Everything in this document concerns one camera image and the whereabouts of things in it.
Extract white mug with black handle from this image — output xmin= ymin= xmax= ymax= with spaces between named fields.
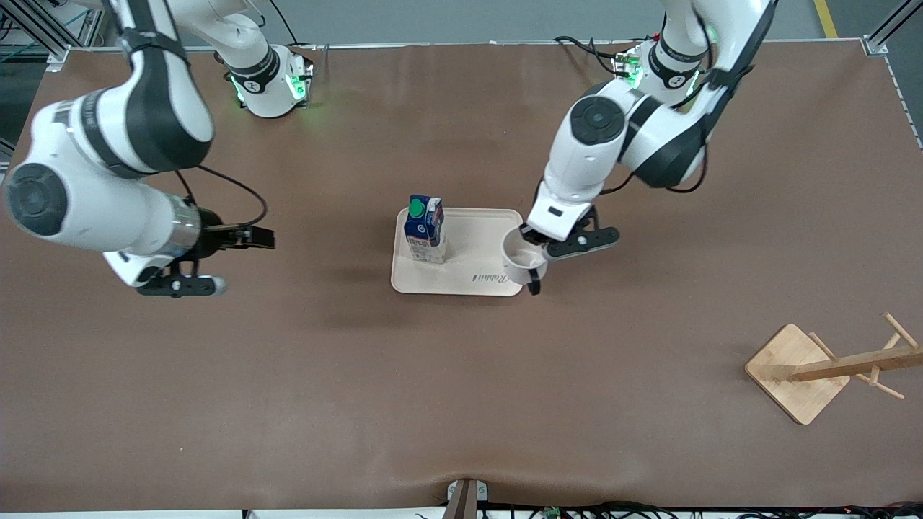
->
xmin=501 ymin=228 xmax=550 ymax=296

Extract blue white milk carton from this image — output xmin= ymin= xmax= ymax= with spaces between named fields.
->
xmin=403 ymin=194 xmax=446 ymax=265

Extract cream rectangular serving tray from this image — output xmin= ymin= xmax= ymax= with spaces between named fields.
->
xmin=390 ymin=207 xmax=524 ymax=298

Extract wooden mug rack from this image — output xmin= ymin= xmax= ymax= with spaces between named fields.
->
xmin=744 ymin=311 xmax=923 ymax=426

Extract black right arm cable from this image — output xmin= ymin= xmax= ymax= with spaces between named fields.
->
xmin=177 ymin=164 xmax=269 ymax=228

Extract black base power cables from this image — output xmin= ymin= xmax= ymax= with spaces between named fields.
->
xmin=554 ymin=32 xmax=664 ymax=76

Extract aluminium frame post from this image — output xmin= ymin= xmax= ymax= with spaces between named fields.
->
xmin=0 ymin=0 xmax=73 ymax=73
xmin=862 ymin=0 xmax=923 ymax=57

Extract front camera mounting post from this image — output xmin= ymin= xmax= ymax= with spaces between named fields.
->
xmin=441 ymin=478 xmax=490 ymax=519

